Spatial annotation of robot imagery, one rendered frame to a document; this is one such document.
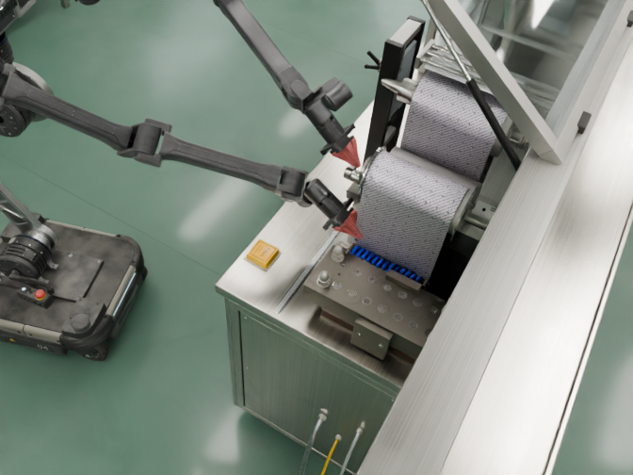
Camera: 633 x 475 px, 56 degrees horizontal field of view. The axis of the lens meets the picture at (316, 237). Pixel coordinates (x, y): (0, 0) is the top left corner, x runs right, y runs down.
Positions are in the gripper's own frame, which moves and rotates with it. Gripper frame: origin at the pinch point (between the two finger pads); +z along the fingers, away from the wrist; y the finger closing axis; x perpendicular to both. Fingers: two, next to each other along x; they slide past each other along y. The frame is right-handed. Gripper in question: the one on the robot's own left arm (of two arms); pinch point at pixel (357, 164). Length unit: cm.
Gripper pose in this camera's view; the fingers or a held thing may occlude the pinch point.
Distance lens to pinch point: 160.2
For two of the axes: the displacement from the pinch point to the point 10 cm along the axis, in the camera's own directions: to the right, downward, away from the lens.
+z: 6.1, 7.4, 2.8
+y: -5.2, 6.4, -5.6
